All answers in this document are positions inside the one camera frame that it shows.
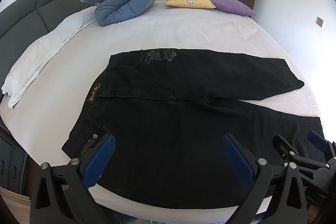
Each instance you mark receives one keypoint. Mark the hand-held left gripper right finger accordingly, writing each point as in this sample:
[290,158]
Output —
[236,161]

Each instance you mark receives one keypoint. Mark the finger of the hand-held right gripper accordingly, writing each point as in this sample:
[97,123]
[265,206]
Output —
[286,150]
[316,137]

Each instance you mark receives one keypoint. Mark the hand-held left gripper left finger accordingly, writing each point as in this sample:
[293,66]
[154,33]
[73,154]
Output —
[101,157]

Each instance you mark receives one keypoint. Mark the black pants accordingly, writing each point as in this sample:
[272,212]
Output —
[170,129]

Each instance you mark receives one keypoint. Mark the dark bedside cabinet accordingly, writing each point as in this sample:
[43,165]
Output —
[10,161]

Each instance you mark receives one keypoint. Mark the flat white pillow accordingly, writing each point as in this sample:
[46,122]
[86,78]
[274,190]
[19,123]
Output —
[39,56]

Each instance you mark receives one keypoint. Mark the purple pillow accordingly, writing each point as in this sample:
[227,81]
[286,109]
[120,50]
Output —
[233,6]

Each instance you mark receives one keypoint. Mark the grey padded headboard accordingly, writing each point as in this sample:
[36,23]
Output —
[26,8]

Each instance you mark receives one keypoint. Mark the yellow pillow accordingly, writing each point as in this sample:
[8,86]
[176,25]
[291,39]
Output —
[189,1]

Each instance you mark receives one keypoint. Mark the beige wall switch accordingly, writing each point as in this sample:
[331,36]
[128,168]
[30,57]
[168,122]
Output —
[320,22]

